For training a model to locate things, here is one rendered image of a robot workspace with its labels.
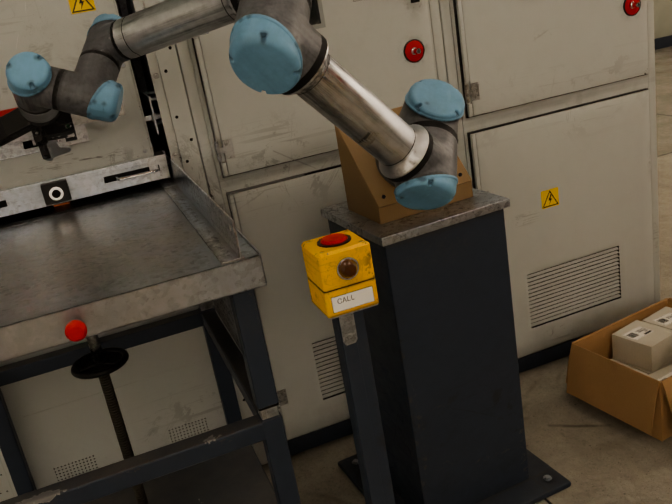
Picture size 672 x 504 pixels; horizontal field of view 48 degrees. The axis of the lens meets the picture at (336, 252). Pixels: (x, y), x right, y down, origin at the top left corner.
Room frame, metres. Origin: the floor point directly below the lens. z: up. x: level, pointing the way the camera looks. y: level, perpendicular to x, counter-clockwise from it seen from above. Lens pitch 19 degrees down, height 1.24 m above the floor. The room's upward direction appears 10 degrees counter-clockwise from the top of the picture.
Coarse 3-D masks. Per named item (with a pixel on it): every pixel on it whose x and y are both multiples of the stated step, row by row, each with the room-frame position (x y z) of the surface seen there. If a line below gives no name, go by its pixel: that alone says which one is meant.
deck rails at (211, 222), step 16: (176, 176) 1.77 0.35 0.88; (176, 192) 1.73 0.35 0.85; (192, 192) 1.56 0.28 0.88; (192, 208) 1.55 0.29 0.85; (208, 208) 1.39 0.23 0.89; (192, 224) 1.42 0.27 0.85; (208, 224) 1.40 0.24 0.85; (224, 224) 1.25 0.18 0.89; (208, 240) 1.30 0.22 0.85; (224, 240) 1.28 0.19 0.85; (224, 256) 1.19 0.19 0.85; (240, 256) 1.17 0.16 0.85
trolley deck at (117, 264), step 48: (0, 240) 1.59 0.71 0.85; (48, 240) 1.51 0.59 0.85; (96, 240) 1.45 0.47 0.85; (144, 240) 1.39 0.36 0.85; (192, 240) 1.33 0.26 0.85; (240, 240) 1.28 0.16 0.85; (0, 288) 1.24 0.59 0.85; (48, 288) 1.20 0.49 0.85; (96, 288) 1.15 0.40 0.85; (144, 288) 1.12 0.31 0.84; (192, 288) 1.14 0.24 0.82; (240, 288) 1.17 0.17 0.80; (0, 336) 1.05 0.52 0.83; (48, 336) 1.07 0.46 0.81
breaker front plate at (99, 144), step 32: (0, 0) 1.78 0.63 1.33; (32, 0) 1.80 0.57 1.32; (64, 0) 1.82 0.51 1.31; (96, 0) 1.84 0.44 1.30; (0, 32) 1.77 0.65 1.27; (32, 32) 1.79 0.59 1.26; (64, 32) 1.81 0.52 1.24; (0, 64) 1.77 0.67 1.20; (64, 64) 1.81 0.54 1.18; (128, 64) 1.85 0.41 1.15; (0, 96) 1.76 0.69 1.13; (128, 96) 1.84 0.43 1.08; (96, 128) 1.82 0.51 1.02; (128, 128) 1.84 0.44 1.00; (0, 160) 1.74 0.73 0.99; (32, 160) 1.77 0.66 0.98; (64, 160) 1.79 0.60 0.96; (96, 160) 1.81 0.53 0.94; (128, 160) 1.83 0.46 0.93
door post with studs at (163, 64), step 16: (144, 0) 1.83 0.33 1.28; (160, 0) 1.84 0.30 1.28; (160, 64) 1.83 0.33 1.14; (176, 64) 1.84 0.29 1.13; (160, 80) 1.83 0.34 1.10; (176, 80) 1.84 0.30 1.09; (160, 96) 1.83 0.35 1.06; (176, 96) 1.83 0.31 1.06; (160, 112) 1.82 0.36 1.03; (176, 112) 1.83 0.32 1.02; (176, 128) 1.83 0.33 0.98; (192, 128) 1.84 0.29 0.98; (176, 144) 1.83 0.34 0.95; (192, 144) 1.84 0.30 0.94; (176, 160) 1.83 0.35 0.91; (192, 160) 1.83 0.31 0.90; (192, 176) 1.83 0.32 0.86; (256, 448) 1.83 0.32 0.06
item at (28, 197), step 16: (144, 160) 1.83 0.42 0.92; (160, 160) 1.84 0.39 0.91; (64, 176) 1.78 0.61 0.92; (80, 176) 1.78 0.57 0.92; (96, 176) 1.80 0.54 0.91; (112, 176) 1.81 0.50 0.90; (144, 176) 1.83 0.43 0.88; (0, 192) 1.73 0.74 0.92; (16, 192) 1.74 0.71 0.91; (32, 192) 1.75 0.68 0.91; (80, 192) 1.78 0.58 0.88; (96, 192) 1.79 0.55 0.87; (0, 208) 1.73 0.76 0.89; (16, 208) 1.74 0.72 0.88; (32, 208) 1.75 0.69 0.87
